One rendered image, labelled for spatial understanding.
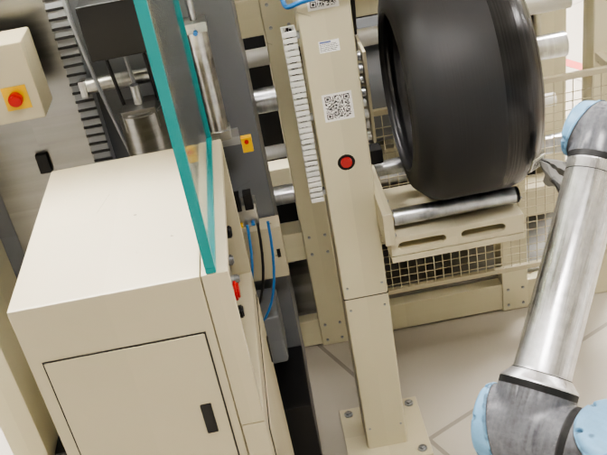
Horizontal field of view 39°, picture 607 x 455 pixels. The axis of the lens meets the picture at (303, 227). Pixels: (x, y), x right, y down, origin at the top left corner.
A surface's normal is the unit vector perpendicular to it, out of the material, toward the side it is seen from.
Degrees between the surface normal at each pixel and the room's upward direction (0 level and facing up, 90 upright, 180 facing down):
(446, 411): 0
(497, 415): 28
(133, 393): 90
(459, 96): 73
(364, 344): 90
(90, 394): 90
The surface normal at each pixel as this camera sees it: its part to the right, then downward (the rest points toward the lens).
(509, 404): -0.75, -0.32
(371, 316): 0.11, 0.51
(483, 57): 0.00, 0.00
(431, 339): -0.15, -0.84
